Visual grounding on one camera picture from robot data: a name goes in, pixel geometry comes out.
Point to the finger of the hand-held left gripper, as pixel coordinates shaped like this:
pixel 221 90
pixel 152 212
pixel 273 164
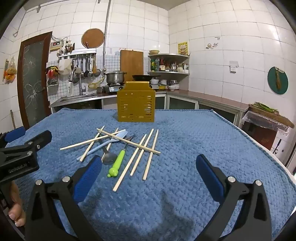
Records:
pixel 39 140
pixel 15 135

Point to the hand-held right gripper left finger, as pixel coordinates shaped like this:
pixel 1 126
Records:
pixel 90 178

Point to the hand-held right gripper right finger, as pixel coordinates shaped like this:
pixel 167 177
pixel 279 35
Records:
pixel 208 178

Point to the metal spoon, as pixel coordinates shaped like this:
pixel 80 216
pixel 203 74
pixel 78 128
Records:
pixel 109 158

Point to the wooden chopstick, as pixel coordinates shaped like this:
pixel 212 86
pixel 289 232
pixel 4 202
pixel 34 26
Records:
pixel 76 144
pixel 87 149
pixel 108 146
pixel 136 163
pixel 122 175
pixel 148 148
pixel 148 164

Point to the light blue plastic spoon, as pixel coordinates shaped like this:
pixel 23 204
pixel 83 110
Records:
pixel 121 135

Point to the yellow perforated utensil holder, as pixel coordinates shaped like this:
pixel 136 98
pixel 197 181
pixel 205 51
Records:
pixel 136 102

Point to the row of hanging kitchen utensils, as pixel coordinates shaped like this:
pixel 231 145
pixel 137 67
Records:
pixel 86 69

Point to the person's left hand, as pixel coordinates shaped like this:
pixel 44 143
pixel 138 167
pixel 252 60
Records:
pixel 18 201

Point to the dark wooden glass door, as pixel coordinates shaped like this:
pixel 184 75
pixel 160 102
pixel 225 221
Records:
pixel 32 88

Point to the blue knitted blanket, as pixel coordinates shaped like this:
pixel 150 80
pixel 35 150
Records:
pixel 161 208

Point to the steel sink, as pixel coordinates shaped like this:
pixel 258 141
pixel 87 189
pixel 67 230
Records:
pixel 76 97

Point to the orange plastic bag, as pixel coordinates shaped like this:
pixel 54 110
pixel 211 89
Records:
pixel 10 73

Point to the chrome faucet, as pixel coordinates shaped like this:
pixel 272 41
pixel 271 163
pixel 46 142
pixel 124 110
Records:
pixel 81 85

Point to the plastic covered stand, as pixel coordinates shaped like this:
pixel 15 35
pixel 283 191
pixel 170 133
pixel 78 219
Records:
pixel 259 129

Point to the white cloth bag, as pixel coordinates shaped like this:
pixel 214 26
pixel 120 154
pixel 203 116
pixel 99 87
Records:
pixel 64 66

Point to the brown kitchen counter with cabinets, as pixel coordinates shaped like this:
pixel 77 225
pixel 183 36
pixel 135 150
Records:
pixel 208 98

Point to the thick wooden chopping block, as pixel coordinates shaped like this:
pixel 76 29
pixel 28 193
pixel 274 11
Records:
pixel 272 117

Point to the steel gas stove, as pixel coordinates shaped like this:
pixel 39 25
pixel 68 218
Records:
pixel 113 88

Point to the green vegetables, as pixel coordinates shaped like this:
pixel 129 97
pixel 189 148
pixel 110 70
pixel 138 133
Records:
pixel 266 107

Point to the yellow electrical box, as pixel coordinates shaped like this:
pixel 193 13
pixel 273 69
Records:
pixel 55 46

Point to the metal utensil rack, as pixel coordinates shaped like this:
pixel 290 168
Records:
pixel 77 52

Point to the metal cutlery cup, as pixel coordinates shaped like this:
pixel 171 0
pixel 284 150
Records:
pixel 69 48

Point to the steel cooking pot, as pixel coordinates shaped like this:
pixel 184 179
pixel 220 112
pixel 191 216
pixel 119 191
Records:
pixel 114 78

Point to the stack of white bowls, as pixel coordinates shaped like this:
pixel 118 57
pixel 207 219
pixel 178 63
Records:
pixel 171 87

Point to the metal corner shelf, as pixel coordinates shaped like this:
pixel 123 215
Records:
pixel 171 72

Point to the black wok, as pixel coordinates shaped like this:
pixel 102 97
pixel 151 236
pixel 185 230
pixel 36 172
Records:
pixel 142 78

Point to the green round board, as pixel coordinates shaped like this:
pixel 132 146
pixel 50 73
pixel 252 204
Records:
pixel 272 81

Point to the wooden cutting board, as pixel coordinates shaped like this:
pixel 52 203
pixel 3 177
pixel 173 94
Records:
pixel 131 63

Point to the red label sauce bottle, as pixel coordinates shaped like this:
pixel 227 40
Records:
pixel 162 66

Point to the dark sauce bottle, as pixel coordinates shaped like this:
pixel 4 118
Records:
pixel 157 64

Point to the green bottle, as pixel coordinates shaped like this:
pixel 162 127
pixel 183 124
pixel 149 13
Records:
pixel 152 65

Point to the beige bowl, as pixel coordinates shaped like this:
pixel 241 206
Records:
pixel 154 52

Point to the white wall socket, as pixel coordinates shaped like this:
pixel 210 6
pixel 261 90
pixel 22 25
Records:
pixel 233 67

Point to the metal wall pipe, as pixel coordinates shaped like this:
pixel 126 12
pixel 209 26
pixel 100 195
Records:
pixel 106 30

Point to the yellow wall picture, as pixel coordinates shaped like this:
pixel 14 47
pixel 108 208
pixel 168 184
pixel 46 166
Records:
pixel 182 48

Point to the wall hook decoration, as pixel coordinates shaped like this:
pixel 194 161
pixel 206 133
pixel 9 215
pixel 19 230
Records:
pixel 211 45

